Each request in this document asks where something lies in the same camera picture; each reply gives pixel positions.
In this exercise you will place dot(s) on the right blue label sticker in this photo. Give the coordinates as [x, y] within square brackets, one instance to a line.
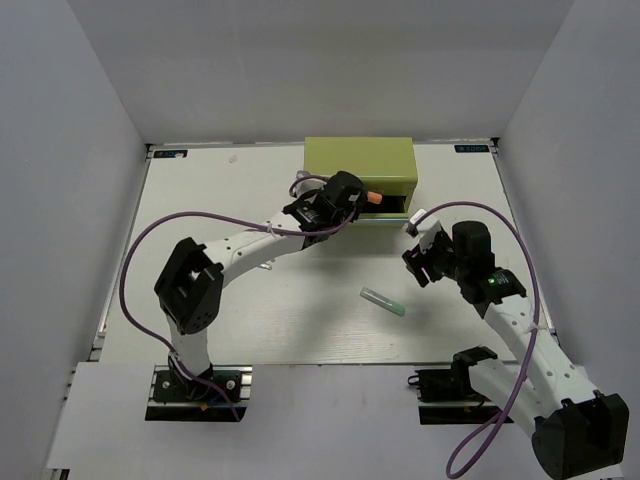
[471, 148]

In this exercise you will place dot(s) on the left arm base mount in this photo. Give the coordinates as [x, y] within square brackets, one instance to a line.
[172, 400]

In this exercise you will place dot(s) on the left blue label sticker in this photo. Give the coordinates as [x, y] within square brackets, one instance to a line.
[170, 154]

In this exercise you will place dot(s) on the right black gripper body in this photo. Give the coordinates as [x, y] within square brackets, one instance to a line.
[442, 252]

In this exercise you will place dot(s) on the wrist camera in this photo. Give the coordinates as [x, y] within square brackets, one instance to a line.
[305, 181]
[423, 228]

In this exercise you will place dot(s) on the blue label sticker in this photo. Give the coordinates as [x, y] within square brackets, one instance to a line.
[471, 148]
[170, 154]

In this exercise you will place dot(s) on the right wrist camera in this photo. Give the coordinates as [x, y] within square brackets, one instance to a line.
[423, 228]

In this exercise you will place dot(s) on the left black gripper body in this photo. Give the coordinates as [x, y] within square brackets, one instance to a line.
[347, 214]

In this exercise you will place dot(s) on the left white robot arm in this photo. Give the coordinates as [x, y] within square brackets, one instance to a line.
[192, 281]

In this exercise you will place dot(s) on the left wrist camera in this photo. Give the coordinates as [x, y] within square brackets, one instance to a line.
[305, 181]

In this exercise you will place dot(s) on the green metal drawer cabinet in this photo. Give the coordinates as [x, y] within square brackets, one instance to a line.
[385, 165]

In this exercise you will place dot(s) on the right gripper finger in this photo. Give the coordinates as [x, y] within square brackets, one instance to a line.
[432, 263]
[419, 266]

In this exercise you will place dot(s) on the green highlighter pen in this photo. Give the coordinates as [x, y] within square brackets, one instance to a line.
[382, 301]

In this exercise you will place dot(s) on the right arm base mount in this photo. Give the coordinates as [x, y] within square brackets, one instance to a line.
[441, 401]

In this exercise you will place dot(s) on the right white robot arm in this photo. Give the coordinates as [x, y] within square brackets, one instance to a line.
[574, 428]

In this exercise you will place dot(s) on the orange highlighter pen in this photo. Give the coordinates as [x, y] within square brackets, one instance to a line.
[374, 197]

